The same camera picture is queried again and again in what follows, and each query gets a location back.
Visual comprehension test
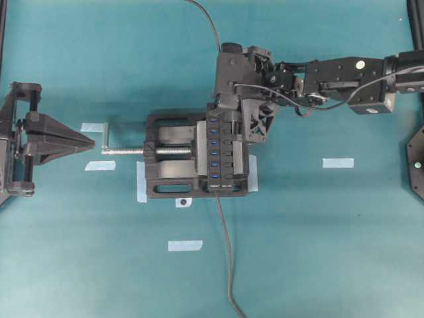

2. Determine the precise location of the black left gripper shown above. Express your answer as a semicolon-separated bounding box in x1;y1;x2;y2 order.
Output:
1;82;95;203

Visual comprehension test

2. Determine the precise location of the black bench vise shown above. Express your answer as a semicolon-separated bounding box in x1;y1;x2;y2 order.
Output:
144;111;249;199

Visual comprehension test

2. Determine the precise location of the black arm signal cable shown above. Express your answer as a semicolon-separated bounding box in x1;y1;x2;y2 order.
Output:
233;64;424;117

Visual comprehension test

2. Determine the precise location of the blue tape strip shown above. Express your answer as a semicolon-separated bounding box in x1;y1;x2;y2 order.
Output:
168;240;203;252
80;123;104;133
85;160;116;172
136;161;148;203
248;154;258;192
323;158;355;169

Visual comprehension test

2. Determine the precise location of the black USB cable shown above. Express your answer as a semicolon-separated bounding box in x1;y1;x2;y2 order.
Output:
187;0;222;54

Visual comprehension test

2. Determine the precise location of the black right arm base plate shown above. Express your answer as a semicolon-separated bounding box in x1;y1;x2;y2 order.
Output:
406;127;424;200

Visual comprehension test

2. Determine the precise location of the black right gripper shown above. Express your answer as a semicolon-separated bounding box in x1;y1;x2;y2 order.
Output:
211;42;300;109

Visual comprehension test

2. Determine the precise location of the black aluminium frame rail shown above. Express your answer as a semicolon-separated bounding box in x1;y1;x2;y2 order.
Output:
406;0;423;50

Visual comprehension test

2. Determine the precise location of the silver vise screw handle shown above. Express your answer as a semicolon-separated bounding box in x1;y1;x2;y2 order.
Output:
101;122;195;156

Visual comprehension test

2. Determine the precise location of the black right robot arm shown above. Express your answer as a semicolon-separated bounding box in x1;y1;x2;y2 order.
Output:
214;42;423;114

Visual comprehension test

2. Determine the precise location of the black multiport USB hub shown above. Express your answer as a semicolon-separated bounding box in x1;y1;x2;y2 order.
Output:
206;102;237;197

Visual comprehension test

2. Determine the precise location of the black hub power cable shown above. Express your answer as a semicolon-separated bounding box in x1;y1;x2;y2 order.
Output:
213;191;247;318

